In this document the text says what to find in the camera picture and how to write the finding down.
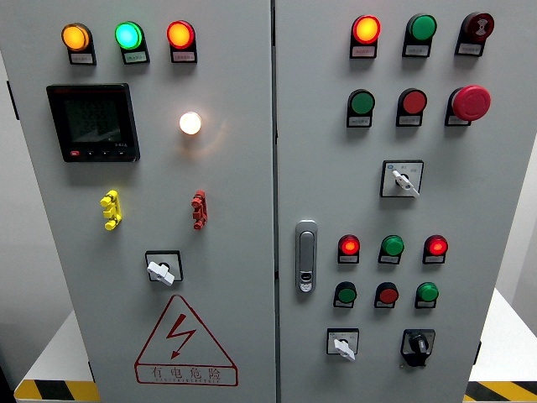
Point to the small green push button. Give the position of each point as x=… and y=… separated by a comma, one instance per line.
x=347, y=294

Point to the white round lamp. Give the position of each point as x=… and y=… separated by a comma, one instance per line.
x=190, y=123

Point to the silver door lock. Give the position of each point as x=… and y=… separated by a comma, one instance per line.
x=306, y=256

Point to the black knob turn switch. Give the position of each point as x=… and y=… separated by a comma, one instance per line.
x=418, y=345

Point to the black display meter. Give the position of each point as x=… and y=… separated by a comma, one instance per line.
x=94, y=121

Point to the large dark green round lamp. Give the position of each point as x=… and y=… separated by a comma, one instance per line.
x=422, y=27

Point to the bright green round lamp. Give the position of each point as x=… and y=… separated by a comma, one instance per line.
x=128, y=35

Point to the dark red round buzzer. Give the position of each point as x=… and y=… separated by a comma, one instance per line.
x=479, y=26

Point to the large red stop button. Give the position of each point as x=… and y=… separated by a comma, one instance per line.
x=470, y=103

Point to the small green round lamp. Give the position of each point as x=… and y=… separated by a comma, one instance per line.
x=392, y=245
x=428, y=292

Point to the large red push button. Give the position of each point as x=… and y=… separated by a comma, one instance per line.
x=413, y=101

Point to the small red round lamp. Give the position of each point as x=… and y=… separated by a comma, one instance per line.
x=436, y=245
x=349, y=245

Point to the large green push button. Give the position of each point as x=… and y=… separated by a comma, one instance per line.
x=362, y=102

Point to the small red push button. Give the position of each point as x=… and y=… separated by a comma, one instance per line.
x=388, y=294

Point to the large white lever turn switch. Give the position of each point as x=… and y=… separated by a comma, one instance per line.
x=403, y=181

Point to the black cabinet hinge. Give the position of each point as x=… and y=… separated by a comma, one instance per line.
x=478, y=352
x=12, y=101
x=91, y=371

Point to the large red round lamp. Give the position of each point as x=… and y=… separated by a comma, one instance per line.
x=366, y=29
x=180, y=35

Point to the pale grey cabinet door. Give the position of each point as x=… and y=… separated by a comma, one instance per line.
x=235, y=189
x=461, y=201

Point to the small white label plate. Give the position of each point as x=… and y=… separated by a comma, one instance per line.
x=388, y=260
x=363, y=50
x=359, y=121
x=342, y=305
x=82, y=58
x=135, y=56
x=382, y=306
x=184, y=56
x=347, y=259
x=408, y=120
x=416, y=49
x=470, y=49
x=424, y=305
x=432, y=259
x=456, y=120

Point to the large yellow round lamp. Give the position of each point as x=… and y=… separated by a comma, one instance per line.
x=75, y=37

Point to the red warning triangle sticker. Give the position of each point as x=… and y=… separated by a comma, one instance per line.
x=180, y=333

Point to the black yellow striped tape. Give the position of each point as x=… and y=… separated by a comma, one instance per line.
x=54, y=391
x=503, y=391

